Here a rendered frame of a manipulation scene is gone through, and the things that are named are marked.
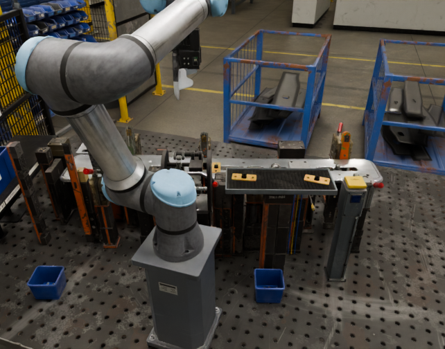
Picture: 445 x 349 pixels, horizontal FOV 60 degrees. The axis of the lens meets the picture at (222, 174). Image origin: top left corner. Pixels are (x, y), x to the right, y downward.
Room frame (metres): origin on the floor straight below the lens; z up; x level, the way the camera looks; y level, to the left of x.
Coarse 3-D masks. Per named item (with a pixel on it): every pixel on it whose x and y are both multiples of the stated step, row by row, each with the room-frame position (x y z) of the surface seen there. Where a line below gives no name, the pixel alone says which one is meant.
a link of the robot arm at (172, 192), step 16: (160, 176) 0.86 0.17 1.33; (176, 176) 0.86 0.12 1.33; (144, 192) 0.83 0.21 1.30; (160, 192) 0.80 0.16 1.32; (176, 192) 0.80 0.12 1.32; (192, 192) 0.82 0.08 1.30; (144, 208) 0.82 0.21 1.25; (160, 208) 0.80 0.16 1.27; (176, 208) 0.79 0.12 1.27; (192, 208) 0.82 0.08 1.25; (160, 224) 0.80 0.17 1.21; (176, 224) 0.79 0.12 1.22; (192, 224) 0.81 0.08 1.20
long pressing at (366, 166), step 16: (80, 160) 1.51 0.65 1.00; (144, 160) 1.50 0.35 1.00; (160, 160) 1.50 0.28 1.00; (176, 160) 1.50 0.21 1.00; (224, 160) 1.50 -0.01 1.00; (240, 160) 1.50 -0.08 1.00; (256, 160) 1.50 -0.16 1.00; (272, 160) 1.50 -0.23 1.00; (288, 160) 1.50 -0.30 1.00; (304, 160) 1.50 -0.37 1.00; (320, 160) 1.50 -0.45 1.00; (336, 160) 1.50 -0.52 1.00; (352, 160) 1.50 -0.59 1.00; (368, 160) 1.50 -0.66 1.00; (64, 176) 1.37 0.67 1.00; (336, 176) 1.36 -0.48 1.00
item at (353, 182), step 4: (348, 176) 1.12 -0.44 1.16; (352, 176) 1.12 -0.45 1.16; (348, 180) 1.09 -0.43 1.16; (352, 180) 1.09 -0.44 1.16; (356, 180) 1.09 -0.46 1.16; (360, 180) 1.09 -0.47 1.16; (348, 184) 1.07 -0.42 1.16; (352, 184) 1.07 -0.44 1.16; (356, 184) 1.07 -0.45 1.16; (360, 184) 1.07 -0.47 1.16; (364, 184) 1.07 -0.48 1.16
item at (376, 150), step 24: (384, 48) 3.62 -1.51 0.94; (384, 96) 2.85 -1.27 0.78; (408, 96) 3.31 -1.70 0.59; (384, 120) 2.86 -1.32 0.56; (408, 120) 3.12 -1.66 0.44; (432, 120) 3.03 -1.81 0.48; (384, 144) 3.19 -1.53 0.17; (408, 144) 3.07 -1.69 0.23; (432, 144) 3.19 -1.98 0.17; (408, 168) 2.76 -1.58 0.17; (432, 168) 2.71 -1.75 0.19
